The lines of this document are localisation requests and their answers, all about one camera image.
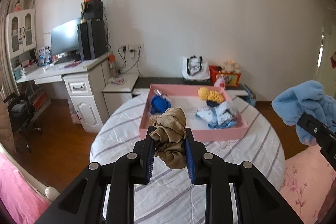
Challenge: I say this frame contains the navy knitted piece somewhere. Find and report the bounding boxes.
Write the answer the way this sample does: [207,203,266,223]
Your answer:
[206,100,223,109]

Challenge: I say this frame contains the light blue fleece piece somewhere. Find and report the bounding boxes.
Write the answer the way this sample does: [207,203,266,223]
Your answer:
[272,80,336,147]

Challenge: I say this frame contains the white desk with drawers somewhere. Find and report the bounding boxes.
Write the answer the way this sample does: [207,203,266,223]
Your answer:
[16,56,111,132]

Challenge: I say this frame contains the red toy box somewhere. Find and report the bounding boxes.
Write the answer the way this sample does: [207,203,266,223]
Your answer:
[209,65,241,87]

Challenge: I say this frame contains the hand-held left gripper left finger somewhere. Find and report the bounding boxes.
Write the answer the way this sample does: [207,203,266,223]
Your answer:
[34,126,155,224]

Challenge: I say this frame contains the black computer tower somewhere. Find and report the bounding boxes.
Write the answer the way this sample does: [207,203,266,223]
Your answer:
[77,19,108,60]

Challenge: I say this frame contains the wall power outlets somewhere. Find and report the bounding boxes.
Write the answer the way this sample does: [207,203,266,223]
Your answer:
[121,43,144,52]

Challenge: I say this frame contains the black power cable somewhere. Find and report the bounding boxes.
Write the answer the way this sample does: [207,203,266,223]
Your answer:
[131,49,143,73]
[118,47,127,73]

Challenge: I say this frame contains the pink shallow box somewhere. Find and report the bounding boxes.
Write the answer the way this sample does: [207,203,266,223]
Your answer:
[139,84,248,143]

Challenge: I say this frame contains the black keyboard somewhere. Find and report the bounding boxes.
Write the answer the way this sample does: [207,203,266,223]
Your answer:
[54,56,80,64]

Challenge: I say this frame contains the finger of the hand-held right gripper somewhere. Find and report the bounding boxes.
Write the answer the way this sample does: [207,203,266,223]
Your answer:
[297,112,336,169]

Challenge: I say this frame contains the black office chair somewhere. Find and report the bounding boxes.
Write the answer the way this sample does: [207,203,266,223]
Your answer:
[3,93,42,153]

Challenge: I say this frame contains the cream plush sheep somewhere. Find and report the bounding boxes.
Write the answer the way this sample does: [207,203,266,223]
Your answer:
[215,59,240,73]

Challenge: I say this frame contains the low black and white bench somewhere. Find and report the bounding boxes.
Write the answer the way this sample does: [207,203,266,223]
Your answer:
[102,73,250,101]

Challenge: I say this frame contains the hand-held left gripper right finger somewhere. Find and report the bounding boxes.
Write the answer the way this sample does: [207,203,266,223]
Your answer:
[184,127,307,224]

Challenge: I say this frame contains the black computer monitor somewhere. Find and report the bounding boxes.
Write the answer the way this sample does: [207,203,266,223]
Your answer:
[51,17,82,56]

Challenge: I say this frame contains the blue and white carton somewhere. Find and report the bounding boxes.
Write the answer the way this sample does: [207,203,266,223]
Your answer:
[37,46,51,65]

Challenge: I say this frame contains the beige quilted coat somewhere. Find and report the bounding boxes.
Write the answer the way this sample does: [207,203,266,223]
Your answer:
[0,101,8,140]

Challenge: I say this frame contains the round table with striped quilt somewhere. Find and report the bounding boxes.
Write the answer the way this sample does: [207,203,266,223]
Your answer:
[90,93,285,224]

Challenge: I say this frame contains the white tote bag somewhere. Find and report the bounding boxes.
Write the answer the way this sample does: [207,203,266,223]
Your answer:
[182,55,211,80]

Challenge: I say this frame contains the white door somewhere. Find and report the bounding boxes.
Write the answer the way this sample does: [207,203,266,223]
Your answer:
[312,4,336,98]

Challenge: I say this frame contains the white glass-door cabinet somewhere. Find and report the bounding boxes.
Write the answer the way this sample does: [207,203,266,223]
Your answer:
[6,8,37,59]

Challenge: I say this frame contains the cream bed footboard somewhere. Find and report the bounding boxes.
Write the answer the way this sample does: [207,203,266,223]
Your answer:
[0,143,59,203]

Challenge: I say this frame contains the pink plush toy with heart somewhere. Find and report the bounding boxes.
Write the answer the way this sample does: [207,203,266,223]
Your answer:
[215,74,227,88]

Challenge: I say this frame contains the blue knitted piece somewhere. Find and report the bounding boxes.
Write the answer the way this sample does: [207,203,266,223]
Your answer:
[150,95,172,114]

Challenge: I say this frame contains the beige curtain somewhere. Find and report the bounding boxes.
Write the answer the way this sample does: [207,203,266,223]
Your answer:
[0,0,29,98]

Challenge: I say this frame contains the blue cartons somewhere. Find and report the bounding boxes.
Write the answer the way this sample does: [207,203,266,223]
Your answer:
[244,85,256,105]

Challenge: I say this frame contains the light blue baby garment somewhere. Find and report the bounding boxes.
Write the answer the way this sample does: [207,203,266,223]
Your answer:
[196,102,238,129]

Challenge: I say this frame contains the pink bed cover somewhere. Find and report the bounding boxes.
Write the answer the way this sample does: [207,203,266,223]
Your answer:
[0,153,50,224]

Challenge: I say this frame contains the tan fabric scrunchie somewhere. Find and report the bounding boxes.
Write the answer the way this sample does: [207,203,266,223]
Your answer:
[150,108,187,169]

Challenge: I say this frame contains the yellow crochet toy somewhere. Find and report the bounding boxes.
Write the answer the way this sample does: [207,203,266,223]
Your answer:
[197,87,225,102]

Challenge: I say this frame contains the stack of books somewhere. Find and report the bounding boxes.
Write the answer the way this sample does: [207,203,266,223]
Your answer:
[13,59,38,77]

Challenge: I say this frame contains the black box with round dial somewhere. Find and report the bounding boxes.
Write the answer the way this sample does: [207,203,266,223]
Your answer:
[81,1,103,21]

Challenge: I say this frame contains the pink floral bedding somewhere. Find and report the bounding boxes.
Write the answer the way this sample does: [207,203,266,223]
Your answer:
[280,147,336,224]

